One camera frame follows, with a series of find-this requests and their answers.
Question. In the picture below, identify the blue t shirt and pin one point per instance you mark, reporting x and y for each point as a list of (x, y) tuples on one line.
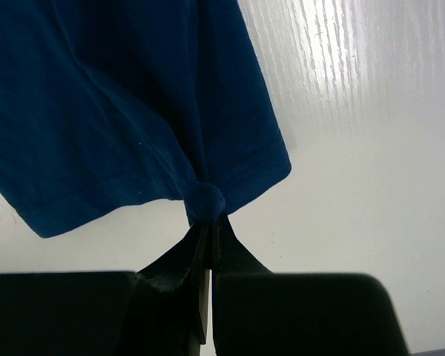
[(106, 104)]

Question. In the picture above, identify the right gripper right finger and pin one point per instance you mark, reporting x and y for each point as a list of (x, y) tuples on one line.
[(259, 312)]

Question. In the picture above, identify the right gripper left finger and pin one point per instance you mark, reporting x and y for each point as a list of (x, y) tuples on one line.
[(160, 310)]

